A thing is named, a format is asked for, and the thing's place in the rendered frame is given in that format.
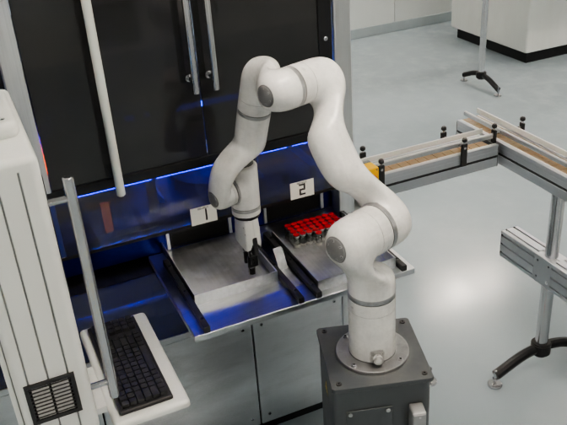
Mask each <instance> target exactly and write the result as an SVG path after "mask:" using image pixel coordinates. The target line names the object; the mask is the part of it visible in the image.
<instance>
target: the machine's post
mask: <svg viewBox="0 0 567 425"><path fill-rule="evenodd" d="M331 16H332V60H333V61H334V62H335V63H336V64H337V65H338V66H339V67H340V68H341V70H342V72H343V75H344V78H345V83H346V92H345V98H344V104H343V119H344V123H345V126H346V129H347V131H348V134H349V136H350V138H351V140H352V142H353V104H352V67H351V29H350V0H331ZM353 144H354V142H353ZM332 210H333V211H334V212H335V213H336V214H337V215H339V212H341V211H345V212H346V213H347V214H350V213H352V212H354V198H353V197H352V196H350V195H349V194H347V193H344V192H342V191H339V190H337V189H336V190H333V191H332ZM342 316H343V325H348V295H344V296H342Z"/></svg>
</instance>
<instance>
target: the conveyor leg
mask: <svg viewBox="0 0 567 425"><path fill-rule="evenodd" d="M551 194H552V193H551ZM564 205H565V201H564V200H562V199H560V198H558V197H557V196H555V195H553V194H552V196H551V203H550V211H549V219H548V232H547V240H546V248H545V257H547V258H548V259H557V258H558V257H559V246H560V239H561V232H562V225H563V218H564ZM553 300H554V294H553V293H552V292H550V291H549V290H547V289H546V288H545V287H544V286H542V285H541V292H540V299H539V307H538V315H537V329H536V336H535V343H536V344H538V345H542V346H543V345H547V344H548V334H549V327H550V320H551V314H552V307H553Z"/></svg>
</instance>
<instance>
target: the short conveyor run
mask: <svg viewBox="0 0 567 425"><path fill-rule="evenodd" d="M441 130H442V131H443V132H441V133H440V139H437V140H434V141H430V142H426V143H420V144H417V145H413V146H410V147H406V148H400V149H397V150H393V151H391V152H387V153H381V154H377V155H374V156H370V157H367V158H366V152H364V151H365V146H361V147H360V151H362V153H359V157H360V159H361V160H362V161H365V160H369V161H370V162H371V163H373V164H374V165H376V166H377V167H378V168H379V181H381V182H382V183H383V184H384V185H385V186H387V187H388V188H389V189H390V190H391V191H393V192H394V193H395V194H397V193H399V192H403V191H408V190H412V189H414V188H418V187H421V186H426V185H430V184H433V183H436V182H440V181H443V180H448V179H451V178H455V177H457V176H461V175H466V174H470V173H473V172H476V171H480V170H483V169H488V168H491V167H494V166H498V156H499V145H498V144H497V143H492V142H490V141H488V140H489V139H492V138H493V134H492V133H490V134H487V135H483V136H480V135H479V134H481V133H483V128H480V129H477V130H474V131H470V132H464V133H461V134H457V135H454V136H450V137H447V136H446V132H445V130H446V126H442V127H441Z"/></svg>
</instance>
